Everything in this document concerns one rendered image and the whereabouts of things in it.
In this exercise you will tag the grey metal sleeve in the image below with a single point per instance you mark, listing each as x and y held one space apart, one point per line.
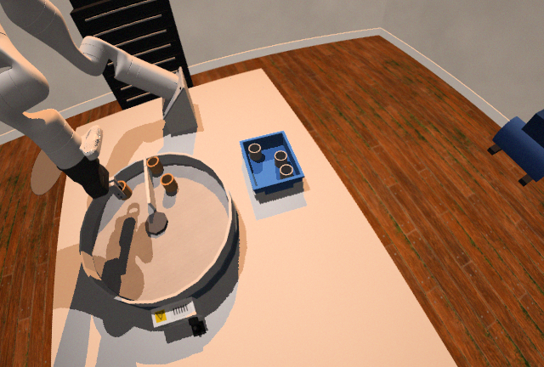
280 158
255 152
286 169

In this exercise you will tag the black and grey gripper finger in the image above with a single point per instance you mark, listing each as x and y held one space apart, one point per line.
113 179
118 193

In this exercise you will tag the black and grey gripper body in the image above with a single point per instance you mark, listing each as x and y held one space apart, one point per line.
78 159

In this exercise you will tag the bronze metal sleeve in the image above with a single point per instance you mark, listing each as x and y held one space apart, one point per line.
155 165
168 182
126 189

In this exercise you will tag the blue crate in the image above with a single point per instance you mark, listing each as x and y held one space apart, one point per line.
263 174

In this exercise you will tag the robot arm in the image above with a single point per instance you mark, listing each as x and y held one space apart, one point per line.
23 86

